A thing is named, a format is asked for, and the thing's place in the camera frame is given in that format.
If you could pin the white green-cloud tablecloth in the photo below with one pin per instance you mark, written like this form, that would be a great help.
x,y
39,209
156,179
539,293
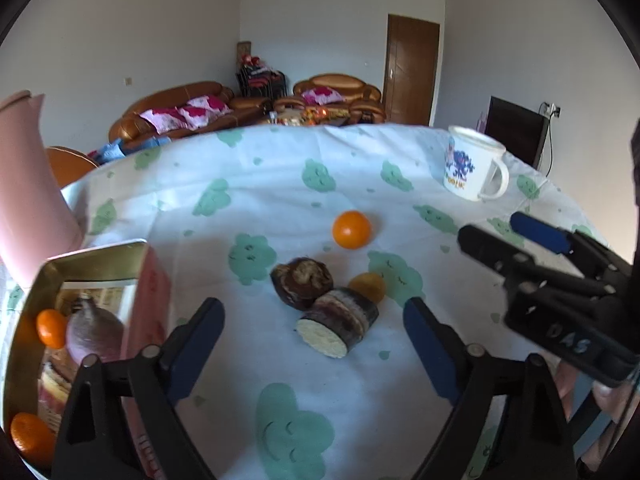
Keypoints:
x,y
300,200

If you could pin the brown leather sofa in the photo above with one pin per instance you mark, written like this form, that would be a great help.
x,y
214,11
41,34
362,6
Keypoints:
x,y
165,102

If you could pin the stacked dark chairs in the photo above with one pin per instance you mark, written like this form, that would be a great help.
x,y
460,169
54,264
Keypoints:
x,y
262,82

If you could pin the person's right hand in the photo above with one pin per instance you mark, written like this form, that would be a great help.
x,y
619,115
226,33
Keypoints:
x,y
607,405

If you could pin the brown leather armchair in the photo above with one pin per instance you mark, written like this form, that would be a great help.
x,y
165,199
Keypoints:
x,y
350,87

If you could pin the orange wooden chair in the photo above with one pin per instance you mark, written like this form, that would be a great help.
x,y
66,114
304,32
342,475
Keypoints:
x,y
70,165

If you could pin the black television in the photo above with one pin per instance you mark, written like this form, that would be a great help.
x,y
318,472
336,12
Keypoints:
x,y
512,130

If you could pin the pink floral pillow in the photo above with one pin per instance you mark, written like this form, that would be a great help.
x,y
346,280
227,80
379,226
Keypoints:
x,y
322,96
172,119
210,102

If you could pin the orange mandarin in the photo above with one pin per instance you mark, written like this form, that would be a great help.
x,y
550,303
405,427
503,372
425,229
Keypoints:
x,y
352,229
32,437
51,329

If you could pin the blue checked cloth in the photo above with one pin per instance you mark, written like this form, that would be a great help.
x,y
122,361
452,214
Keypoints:
x,y
115,150

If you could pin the tall brown vase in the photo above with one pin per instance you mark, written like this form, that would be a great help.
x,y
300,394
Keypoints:
x,y
243,52

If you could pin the pink electric kettle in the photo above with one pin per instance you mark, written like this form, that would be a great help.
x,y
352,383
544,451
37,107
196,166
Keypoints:
x,y
30,200

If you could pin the pile of small snacks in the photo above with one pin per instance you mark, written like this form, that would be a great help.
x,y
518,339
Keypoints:
x,y
307,114

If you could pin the white printed mug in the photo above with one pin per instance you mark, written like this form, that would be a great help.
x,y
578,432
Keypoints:
x,y
467,160

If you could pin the wooden coffee table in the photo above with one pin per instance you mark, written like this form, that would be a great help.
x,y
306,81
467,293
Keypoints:
x,y
310,122

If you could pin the brown wooden door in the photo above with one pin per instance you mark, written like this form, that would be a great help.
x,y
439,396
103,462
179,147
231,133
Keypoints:
x,y
412,70

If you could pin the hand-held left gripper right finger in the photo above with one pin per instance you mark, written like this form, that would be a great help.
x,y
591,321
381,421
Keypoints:
x,y
427,350

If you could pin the pink metal tin box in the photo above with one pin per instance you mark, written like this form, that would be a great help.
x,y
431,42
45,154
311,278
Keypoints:
x,y
150,300

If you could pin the cut yam piece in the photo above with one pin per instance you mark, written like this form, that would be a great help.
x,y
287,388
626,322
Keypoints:
x,y
337,322

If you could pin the printed paper leaflet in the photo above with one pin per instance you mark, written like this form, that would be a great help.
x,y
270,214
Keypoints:
x,y
102,292

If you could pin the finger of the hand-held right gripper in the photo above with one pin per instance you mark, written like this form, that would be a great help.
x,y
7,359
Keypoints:
x,y
485,247
540,232

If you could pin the small yellow kumquat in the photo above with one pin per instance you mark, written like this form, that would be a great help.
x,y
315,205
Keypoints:
x,y
370,285

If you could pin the brown taro chunk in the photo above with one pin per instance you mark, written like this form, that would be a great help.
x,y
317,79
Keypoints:
x,y
302,280

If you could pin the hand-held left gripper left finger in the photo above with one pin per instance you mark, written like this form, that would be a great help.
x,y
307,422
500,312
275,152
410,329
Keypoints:
x,y
197,350

